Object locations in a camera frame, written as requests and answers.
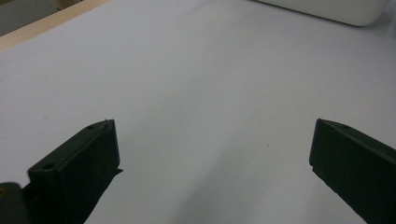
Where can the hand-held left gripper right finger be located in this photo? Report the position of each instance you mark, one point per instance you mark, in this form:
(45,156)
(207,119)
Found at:
(358,174)

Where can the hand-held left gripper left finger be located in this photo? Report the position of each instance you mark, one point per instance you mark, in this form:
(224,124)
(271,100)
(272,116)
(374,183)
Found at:
(77,174)

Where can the white plastic bin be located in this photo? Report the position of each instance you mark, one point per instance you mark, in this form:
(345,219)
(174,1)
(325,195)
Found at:
(336,9)

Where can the white board sheet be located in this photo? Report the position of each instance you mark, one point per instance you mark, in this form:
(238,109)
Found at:
(202,93)

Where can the wooden table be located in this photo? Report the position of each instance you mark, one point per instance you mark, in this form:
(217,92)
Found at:
(37,26)

